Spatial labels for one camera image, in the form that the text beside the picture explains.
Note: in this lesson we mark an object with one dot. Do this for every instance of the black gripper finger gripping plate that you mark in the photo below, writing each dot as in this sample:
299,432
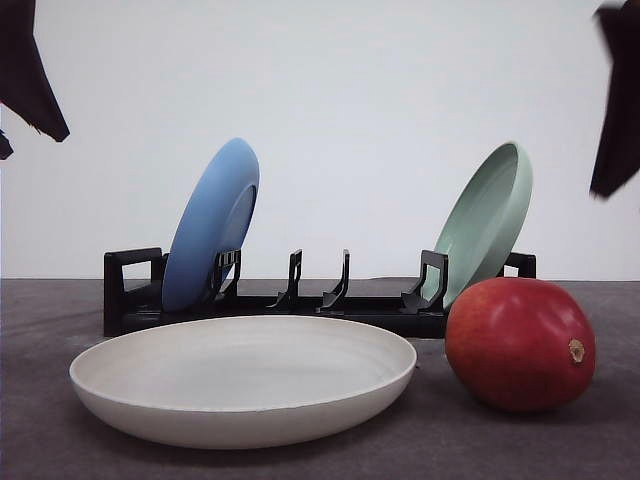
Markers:
25,84

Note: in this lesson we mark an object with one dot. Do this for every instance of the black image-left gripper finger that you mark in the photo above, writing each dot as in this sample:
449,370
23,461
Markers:
6,149

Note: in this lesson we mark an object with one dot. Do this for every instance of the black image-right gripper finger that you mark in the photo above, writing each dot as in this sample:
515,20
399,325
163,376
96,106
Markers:
619,152

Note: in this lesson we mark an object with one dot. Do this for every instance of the red pomegranate fruit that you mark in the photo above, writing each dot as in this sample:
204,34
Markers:
521,344

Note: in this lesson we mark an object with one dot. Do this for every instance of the white plate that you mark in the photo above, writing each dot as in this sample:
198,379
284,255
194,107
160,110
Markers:
241,382

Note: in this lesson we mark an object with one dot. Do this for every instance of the green plate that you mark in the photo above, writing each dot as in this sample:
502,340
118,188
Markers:
484,222

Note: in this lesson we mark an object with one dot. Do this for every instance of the blue plate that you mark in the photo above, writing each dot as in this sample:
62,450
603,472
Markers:
214,220

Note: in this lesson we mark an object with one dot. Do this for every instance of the black plastic dish rack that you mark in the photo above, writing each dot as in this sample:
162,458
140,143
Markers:
134,292

